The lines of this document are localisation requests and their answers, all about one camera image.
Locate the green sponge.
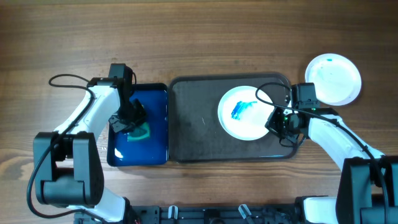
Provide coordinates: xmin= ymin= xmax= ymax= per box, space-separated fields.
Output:
xmin=127 ymin=122 xmax=150 ymax=142

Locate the white plate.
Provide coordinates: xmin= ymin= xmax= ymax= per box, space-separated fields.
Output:
xmin=217 ymin=86 xmax=274 ymax=141
xmin=305 ymin=54 xmax=362 ymax=106

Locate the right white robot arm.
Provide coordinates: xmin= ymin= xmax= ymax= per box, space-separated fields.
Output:
xmin=266 ymin=108 xmax=397 ymax=223

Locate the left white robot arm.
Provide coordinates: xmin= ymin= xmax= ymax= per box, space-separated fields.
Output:
xmin=26 ymin=77 xmax=143 ymax=223

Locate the blue water tray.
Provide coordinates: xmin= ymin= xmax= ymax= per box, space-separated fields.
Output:
xmin=107 ymin=83 xmax=169 ymax=167

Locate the dark brown serving tray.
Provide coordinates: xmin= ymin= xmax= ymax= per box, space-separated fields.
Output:
xmin=168 ymin=72 xmax=297 ymax=163

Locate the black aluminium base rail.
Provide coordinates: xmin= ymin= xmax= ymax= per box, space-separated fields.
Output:
xmin=74 ymin=203 xmax=312 ymax=224

